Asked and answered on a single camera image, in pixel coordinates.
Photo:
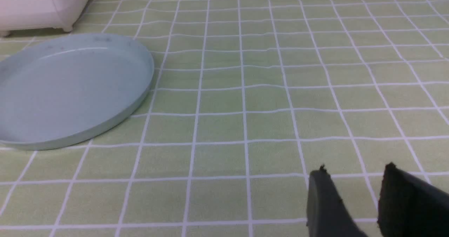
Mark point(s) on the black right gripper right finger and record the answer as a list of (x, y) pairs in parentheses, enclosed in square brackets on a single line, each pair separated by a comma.
[(410, 207)]

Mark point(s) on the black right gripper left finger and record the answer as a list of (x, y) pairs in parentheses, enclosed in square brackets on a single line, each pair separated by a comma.
[(327, 215)]

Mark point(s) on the white two-slot toaster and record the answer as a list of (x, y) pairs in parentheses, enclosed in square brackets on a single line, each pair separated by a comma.
[(37, 14)]

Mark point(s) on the green checkered tablecloth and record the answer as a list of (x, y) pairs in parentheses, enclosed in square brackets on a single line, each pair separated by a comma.
[(247, 98)]

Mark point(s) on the light blue round plate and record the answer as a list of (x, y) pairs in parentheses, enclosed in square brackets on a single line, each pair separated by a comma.
[(70, 89)]

